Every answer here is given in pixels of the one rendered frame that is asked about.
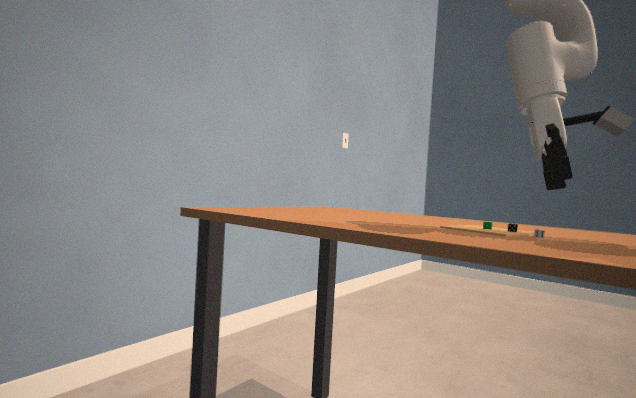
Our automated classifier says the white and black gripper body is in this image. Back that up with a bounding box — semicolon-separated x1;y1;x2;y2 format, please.
521;96;567;161

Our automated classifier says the tan flat mat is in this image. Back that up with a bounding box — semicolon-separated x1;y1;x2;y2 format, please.
440;225;534;237

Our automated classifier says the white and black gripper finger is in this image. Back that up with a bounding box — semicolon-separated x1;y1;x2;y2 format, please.
542;153;566;190
544;124;573;181

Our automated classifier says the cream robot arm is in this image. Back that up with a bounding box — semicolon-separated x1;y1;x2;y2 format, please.
502;0;634;137

